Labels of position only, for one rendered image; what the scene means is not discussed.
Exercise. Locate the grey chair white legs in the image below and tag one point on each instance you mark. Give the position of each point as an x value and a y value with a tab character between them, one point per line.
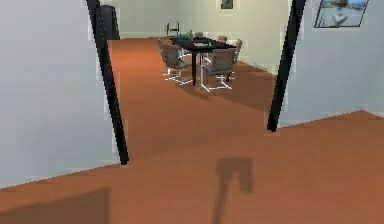
220	62
163	45
237	47
222	39
173	57

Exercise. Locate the black dining table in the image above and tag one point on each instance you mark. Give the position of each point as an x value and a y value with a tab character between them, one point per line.
200	45

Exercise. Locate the teal bottle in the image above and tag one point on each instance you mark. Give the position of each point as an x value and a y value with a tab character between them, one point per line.
181	36

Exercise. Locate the black framed boat picture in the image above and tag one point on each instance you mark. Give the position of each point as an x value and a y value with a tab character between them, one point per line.
339	12

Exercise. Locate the black frame chair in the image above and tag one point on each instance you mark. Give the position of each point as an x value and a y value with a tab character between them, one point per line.
173	29

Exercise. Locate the black door frame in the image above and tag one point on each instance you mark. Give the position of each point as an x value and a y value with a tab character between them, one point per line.
110	83

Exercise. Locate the small framed wall picture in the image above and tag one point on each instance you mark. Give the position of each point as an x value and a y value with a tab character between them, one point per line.
227	3

